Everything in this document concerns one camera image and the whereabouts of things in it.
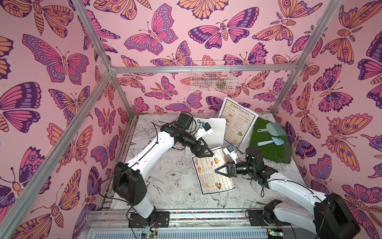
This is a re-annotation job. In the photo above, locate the white wire wall basket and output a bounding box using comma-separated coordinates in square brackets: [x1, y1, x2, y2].
[190, 65, 237, 94]

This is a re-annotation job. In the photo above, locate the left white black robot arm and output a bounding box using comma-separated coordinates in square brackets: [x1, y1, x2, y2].
[112, 113, 213, 225]

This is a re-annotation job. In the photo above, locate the aluminium front rail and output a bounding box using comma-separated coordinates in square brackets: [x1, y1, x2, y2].
[80, 208, 318, 239]

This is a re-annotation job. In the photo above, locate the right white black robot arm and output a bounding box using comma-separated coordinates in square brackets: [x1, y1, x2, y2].
[215, 146, 360, 239]

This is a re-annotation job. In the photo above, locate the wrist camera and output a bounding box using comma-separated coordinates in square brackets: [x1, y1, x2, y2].
[195, 120, 213, 140]
[223, 145, 238, 164]

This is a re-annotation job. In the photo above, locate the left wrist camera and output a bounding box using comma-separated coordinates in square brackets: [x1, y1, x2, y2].
[195, 120, 213, 140]

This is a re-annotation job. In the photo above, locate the green yellow item in basket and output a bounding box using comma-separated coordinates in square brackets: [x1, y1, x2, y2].
[216, 80, 226, 91]

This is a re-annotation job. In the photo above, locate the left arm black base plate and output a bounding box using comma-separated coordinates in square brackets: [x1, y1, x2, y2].
[128, 210, 170, 228]

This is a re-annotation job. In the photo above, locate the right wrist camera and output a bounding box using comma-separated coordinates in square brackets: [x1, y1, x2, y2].
[223, 145, 238, 164]

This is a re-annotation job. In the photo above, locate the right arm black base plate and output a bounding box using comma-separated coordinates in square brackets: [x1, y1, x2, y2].
[245, 208, 290, 227]

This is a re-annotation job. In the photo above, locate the dim sum menu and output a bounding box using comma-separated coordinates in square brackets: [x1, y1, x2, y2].
[192, 147, 235, 195]
[218, 97, 259, 148]

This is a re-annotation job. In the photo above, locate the white rack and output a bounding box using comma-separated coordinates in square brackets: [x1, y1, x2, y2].
[186, 118, 226, 150]

